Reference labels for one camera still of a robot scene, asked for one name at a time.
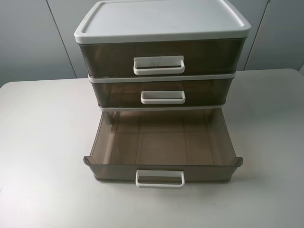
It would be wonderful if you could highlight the smoky drawer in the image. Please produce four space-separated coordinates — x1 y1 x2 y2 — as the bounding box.
80 38 245 77
92 78 232 108
84 109 243 188

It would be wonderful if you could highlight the white plastic drawer cabinet frame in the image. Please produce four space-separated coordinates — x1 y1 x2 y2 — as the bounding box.
74 0 251 112

